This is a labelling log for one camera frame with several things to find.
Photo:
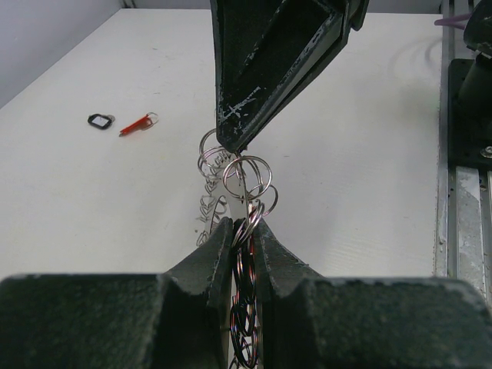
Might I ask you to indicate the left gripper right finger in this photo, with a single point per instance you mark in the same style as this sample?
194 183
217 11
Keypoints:
310 321

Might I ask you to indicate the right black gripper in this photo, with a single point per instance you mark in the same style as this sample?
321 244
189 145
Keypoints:
276 57

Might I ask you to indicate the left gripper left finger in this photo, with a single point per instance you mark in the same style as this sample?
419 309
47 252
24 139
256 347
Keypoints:
175 319

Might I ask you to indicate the metal disc with key rings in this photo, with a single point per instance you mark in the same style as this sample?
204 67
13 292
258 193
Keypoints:
239 187

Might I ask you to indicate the red key tag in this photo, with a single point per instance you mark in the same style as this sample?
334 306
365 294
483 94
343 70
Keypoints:
142 124

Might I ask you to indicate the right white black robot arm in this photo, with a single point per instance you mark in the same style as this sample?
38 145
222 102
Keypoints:
237 25

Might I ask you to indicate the black white key tag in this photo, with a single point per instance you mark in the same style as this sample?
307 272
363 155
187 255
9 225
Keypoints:
101 121

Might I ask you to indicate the aluminium mounting rail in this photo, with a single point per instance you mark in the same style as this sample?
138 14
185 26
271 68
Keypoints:
463 234

